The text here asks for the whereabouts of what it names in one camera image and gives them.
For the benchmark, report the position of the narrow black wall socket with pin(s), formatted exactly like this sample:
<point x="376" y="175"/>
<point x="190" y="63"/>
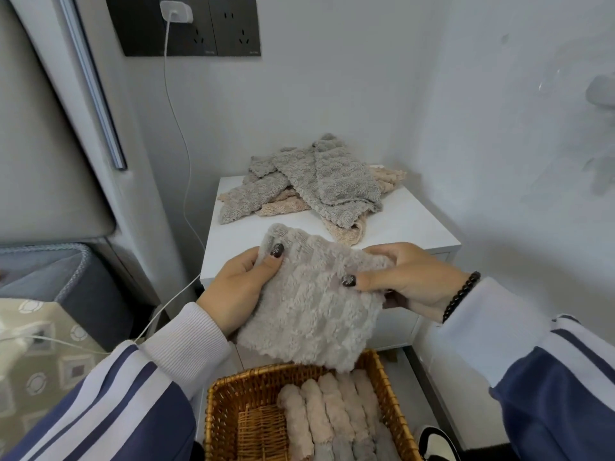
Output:
<point x="235" y="28"/>

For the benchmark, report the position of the white charger plug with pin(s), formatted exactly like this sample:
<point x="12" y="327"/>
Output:
<point x="176" y="11"/>

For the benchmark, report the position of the person's left forearm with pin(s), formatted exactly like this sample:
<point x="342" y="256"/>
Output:
<point x="120" y="403"/>

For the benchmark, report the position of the person's right hand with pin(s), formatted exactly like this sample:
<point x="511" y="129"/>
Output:
<point x="423" y="283"/>

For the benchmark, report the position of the single grey towel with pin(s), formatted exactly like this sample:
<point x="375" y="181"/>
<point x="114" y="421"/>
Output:
<point x="312" y="312"/>
<point x="388" y="444"/>
<point x="323" y="452"/>
<point x="364" y="450"/>
<point x="343" y="450"/>

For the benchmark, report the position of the person's right shoe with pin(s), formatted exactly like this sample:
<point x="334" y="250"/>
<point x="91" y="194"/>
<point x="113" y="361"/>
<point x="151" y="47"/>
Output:
<point x="437" y="446"/>

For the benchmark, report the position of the grey padded headboard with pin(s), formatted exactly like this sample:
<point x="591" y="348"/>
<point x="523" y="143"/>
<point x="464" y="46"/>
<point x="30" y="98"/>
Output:
<point x="48" y="153"/>

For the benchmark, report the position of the patterned beige bedspread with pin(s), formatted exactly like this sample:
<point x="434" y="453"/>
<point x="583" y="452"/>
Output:
<point x="43" y="374"/>

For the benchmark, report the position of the person's right forearm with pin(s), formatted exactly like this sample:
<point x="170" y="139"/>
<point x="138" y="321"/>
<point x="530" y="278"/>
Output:
<point x="538" y="369"/>

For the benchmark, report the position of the white nightstand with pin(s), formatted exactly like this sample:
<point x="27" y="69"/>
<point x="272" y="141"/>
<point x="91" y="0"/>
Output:
<point x="413" y="220"/>

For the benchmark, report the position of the wide black wall socket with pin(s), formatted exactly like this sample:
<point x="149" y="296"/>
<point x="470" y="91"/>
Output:
<point x="139" y="28"/>

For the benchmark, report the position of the orange wicker basket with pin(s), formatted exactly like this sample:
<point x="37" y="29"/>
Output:
<point x="240" y="393"/>

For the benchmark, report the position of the pile of beige grey towels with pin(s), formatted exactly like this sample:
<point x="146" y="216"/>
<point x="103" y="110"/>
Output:
<point x="331" y="177"/>

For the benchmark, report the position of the person's left hand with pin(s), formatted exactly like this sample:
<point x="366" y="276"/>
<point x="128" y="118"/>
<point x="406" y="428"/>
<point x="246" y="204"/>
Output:
<point x="235" y="292"/>

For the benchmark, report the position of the silver headboard trim strip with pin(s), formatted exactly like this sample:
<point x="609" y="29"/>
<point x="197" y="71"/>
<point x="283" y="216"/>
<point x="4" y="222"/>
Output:
<point x="93" y="86"/>

